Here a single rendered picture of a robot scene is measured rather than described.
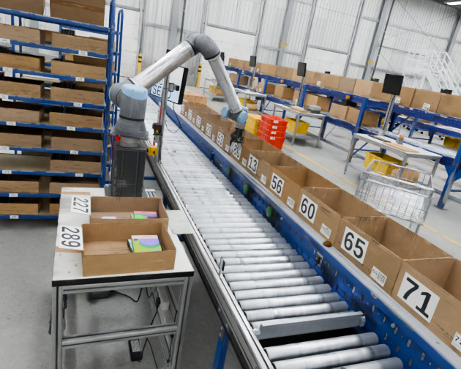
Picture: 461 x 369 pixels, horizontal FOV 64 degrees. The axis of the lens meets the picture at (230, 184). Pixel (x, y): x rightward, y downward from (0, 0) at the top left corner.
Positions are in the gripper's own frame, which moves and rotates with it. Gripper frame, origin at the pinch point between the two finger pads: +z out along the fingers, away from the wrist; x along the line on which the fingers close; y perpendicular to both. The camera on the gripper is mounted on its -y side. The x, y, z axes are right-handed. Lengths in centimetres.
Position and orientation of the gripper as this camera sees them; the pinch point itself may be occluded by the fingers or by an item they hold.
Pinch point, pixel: (234, 151)
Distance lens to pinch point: 298.9
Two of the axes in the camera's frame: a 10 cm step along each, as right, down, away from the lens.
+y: 3.3, 3.6, -8.7
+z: -1.6, 9.3, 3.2
